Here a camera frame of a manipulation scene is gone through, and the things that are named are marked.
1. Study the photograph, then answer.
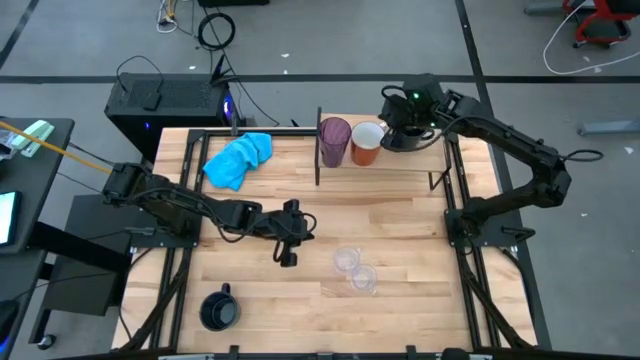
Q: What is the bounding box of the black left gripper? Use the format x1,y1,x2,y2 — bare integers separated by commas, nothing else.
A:
262,198,316,268

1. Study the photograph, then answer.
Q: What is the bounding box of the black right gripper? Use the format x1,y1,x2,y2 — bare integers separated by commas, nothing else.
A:
382,73,454,132

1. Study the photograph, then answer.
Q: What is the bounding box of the dark blue speckled enamel mug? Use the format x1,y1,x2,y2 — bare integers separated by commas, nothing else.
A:
198,282,241,332
379,124,436,154

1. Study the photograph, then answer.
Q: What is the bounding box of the clear glass footed mug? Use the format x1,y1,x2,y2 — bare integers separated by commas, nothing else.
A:
332,244,362,275
349,263,380,296

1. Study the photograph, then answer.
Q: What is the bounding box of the orange cup with white inside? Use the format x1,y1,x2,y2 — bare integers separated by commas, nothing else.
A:
349,119,386,167

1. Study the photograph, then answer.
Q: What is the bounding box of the purple faceted plastic tumbler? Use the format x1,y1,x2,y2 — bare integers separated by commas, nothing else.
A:
318,116,353,169

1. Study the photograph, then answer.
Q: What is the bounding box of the blue cloth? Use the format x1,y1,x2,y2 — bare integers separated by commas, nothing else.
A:
202,131,275,192

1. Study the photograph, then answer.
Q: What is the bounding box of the grey metal floor foot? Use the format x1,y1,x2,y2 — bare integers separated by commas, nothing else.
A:
523,2,569,16
577,118,640,137

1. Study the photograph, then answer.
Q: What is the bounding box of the black computer tower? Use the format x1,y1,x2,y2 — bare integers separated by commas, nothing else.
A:
103,72,239,164

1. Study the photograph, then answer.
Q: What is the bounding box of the small black hub box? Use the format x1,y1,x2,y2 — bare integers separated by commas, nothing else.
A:
141,91,163,112

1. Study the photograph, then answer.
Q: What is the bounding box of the black cart base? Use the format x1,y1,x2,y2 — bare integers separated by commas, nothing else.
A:
42,192,132,317

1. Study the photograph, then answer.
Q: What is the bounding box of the black side desk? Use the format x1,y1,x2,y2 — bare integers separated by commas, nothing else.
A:
0,117,76,360

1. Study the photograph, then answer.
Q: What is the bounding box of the pale green stapler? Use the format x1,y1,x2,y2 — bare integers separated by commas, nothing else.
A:
10,119,55,159

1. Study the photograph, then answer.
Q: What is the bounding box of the tablet with lit screen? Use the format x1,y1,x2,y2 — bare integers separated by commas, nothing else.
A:
0,189,22,247

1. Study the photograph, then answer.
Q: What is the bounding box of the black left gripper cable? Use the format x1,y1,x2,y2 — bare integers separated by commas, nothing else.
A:
272,212,318,265

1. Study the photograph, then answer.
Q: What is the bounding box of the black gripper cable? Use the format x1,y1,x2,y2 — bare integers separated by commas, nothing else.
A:
272,212,318,265
559,148,605,164

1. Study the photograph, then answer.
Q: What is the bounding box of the wooden shelf with black frame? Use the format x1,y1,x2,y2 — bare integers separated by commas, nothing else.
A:
313,106,452,192

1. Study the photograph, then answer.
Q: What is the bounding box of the white floor cable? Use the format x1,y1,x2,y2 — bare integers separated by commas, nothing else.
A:
542,0,640,76

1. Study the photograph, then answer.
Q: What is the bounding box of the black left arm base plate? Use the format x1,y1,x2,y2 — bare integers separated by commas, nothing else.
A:
130,208,204,250

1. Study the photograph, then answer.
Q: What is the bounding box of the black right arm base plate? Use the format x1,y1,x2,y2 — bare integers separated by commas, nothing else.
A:
444,207,524,249

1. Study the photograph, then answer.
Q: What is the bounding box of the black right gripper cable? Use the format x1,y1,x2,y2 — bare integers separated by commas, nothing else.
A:
559,148,605,164

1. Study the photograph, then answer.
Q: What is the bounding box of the red metal cart frame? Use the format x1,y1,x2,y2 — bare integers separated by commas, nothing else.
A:
562,0,640,50

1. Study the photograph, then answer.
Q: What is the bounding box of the black coiled cable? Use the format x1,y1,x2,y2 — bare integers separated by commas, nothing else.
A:
197,12,237,51

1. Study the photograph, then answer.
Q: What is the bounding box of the white yellow cable bundle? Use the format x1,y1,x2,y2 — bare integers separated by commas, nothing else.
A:
155,0,197,37

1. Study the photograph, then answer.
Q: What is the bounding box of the yellow hanging cord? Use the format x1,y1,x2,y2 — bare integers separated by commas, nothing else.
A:
0,120,114,175

